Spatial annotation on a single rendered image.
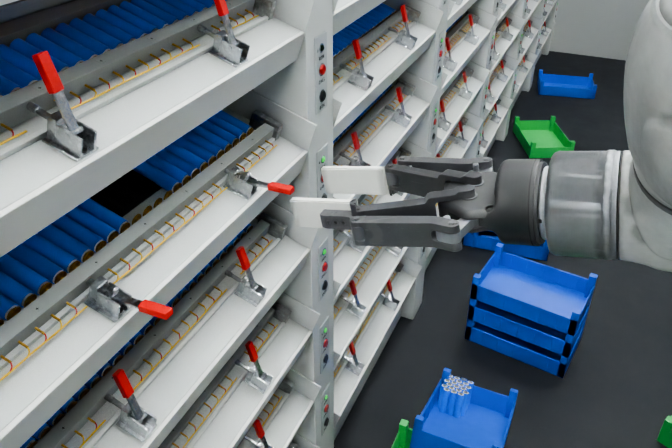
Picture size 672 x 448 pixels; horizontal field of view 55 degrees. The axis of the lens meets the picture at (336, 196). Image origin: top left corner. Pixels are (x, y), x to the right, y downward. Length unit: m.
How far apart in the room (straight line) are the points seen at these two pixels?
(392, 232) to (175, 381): 0.44
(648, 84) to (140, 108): 0.49
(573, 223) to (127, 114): 0.43
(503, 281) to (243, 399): 1.11
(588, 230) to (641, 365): 1.60
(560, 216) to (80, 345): 0.47
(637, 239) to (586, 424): 1.40
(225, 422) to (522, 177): 0.69
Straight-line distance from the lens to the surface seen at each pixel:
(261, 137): 0.97
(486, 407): 1.87
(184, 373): 0.91
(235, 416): 1.10
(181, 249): 0.80
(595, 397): 1.98
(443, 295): 2.19
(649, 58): 0.38
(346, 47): 1.34
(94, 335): 0.71
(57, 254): 0.75
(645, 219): 0.52
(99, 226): 0.79
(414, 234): 0.55
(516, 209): 0.55
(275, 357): 1.18
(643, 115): 0.40
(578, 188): 0.54
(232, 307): 0.99
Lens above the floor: 1.39
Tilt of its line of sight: 31 degrees down
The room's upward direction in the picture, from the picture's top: straight up
